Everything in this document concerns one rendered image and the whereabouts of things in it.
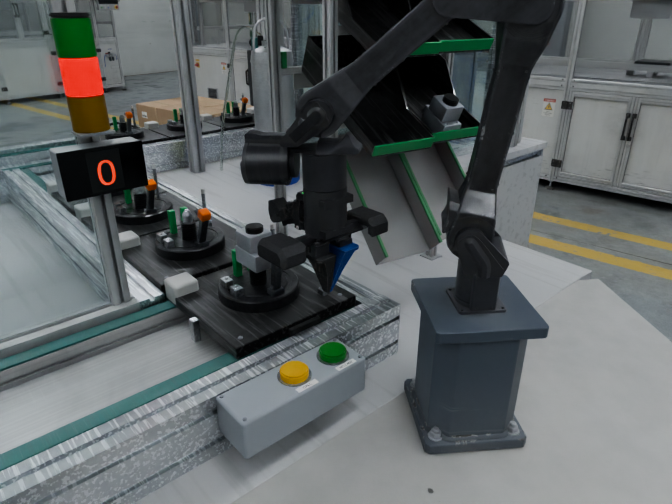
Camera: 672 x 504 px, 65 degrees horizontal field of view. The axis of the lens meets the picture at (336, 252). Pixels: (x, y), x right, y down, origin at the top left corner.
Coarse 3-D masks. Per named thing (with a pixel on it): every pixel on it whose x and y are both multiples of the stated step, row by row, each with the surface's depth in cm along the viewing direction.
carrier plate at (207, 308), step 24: (216, 288) 94; (312, 288) 94; (336, 288) 94; (192, 312) 87; (216, 312) 86; (240, 312) 86; (264, 312) 86; (288, 312) 86; (312, 312) 86; (336, 312) 90; (216, 336) 82; (240, 336) 80; (264, 336) 80
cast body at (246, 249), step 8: (248, 224) 88; (256, 224) 88; (240, 232) 87; (248, 232) 86; (256, 232) 86; (264, 232) 87; (240, 240) 88; (248, 240) 86; (256, 240) 86; (240, 248) 89; (248, 248) 86; (256, 248) 87; (240, 256) 89; (248, 256) 87; (256, 256) 86; (248, 264) 88; (256, 264) 86; (264, 264) 87; (256, 272) 87
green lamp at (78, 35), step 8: (56, 24) 69; (64, 24) 69; (72, 24) 69; (80, 24) 70; (88, 24) 71; (56, 32) 69; (64, 32) 69; (72, 32) 69; (80, 32) 70; (88, 32) 71; (56, 40) 70; (64, 40) 70; (72, 40) 70; (80, 40) 70; (88, 40) 71; (56, 48) 71; (64, 48) 70; (72, 48) 70; (80, 48) 70; (88, 48) 71; (64, 56) 70; (72, 56) 70; (80, 56) 71; (88, 56) 71
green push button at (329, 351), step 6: (330, 342) 78; (336, 342) 78; (324, 348) 77; (330, 348) 77; (336, 348) 77; (342, 348) 77; (324, 354) 76; (330, 354) 76; (336, 354) 76; (342, 354) 76; (324, 360) 76; (330, 360) 75; (336, 360) 75; (342, 360) 76
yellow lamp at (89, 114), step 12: (96, 96) 74; (72, 108) 73; (84, 108) 73; (96, 108) 74; (72, 120) 75; (84, 120) 74; (96, 120) 75; (108, 120) 77; (84, 132) 75; (96, 132) 75
